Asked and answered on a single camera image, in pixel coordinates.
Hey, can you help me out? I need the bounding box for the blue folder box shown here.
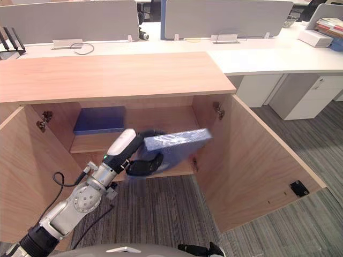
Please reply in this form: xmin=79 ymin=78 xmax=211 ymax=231
xmin=73 ymin=105 xmax=126 ymax=135
xmin=144 ymin=128 xmax=214 ymax=172

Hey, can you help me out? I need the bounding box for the metal cabinet hinge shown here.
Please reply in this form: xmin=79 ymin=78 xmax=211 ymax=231
xmin=212 ymin=101 xmax=225 ymax=120
xmin=36 ymin=110 xmax=53 ymax=133

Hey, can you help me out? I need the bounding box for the black router with antennas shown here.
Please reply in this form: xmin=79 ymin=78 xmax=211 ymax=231
xmin=0 ymin=26 xmax=27 ymax=61

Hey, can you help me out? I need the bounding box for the white cardboard box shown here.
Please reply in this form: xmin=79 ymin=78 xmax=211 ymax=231
xmin=297 ymin=29 xmax=334 ymax=48

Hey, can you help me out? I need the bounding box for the black cable on desk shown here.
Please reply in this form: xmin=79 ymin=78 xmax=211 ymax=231
xmin=70 ymin=42 xmax=95 ymax=56

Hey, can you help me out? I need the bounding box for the wooden cabinet door with latch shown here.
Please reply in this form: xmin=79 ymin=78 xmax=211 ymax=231
xmin=192 ymin=94 xmax=327 ymax=234

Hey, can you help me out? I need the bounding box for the black door latch plate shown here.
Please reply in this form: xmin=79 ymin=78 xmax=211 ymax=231
xmin=288 ymin=180 xmax=310 ymax=199

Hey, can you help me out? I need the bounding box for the white office desk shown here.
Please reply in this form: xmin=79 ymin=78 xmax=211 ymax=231
xmin=16 ymin=21 xmax=343 ymax=77

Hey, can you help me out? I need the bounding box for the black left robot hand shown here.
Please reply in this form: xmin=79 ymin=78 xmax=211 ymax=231
xmin=104 ymin=128 xmax=172 ymax=177

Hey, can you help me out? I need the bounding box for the white drawer pedestal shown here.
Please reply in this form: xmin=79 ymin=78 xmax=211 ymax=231
xmin=269 ymin=73 xmax=343 ymax=121

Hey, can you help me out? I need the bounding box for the silver robot torso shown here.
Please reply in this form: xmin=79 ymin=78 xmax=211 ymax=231
xmin=57 ymin=243 xmax=185 ymax=257

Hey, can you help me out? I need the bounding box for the stack of papers and books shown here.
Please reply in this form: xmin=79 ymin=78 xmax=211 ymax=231
xmin=314 ymin=18 xmax=343 ymax=39

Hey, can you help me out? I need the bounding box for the black office chair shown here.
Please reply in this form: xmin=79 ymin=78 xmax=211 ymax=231
xmin=136 ymin=0 xmax=163 ymax=41

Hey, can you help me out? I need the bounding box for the grey desk partition screen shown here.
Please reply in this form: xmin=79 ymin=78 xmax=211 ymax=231
xmin=0 ymin=0 xmax=140 ymax=45

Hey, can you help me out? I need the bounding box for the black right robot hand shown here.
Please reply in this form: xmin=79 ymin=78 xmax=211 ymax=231
xmin=177 ymin=241 xmax=225 ymax=257

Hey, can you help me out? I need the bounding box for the white desk leg panel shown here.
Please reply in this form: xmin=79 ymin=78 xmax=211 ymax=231
xmin=227 ymin=74 xmax=284 ymax=108

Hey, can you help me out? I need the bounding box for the silver desk cable box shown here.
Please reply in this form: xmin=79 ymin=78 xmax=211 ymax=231
xmin=51 ymin=39 xmax=84 ymax=50
xmin=210 ymin=33 xmax=240 ymax=44

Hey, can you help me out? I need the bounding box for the grey curved file holder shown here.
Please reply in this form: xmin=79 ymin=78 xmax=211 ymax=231
xmin=305 ymin=3 xmax=343 ymax=31

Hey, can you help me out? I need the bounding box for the wooden office cabinet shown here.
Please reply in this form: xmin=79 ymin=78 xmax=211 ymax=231
xmin=0 ymin=51 xmax=237 ymax=185

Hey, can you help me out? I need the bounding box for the grey desk partition blue edge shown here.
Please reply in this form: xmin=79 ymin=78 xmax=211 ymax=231
xmin=160 ymin=0 xmax=294 ymax=41

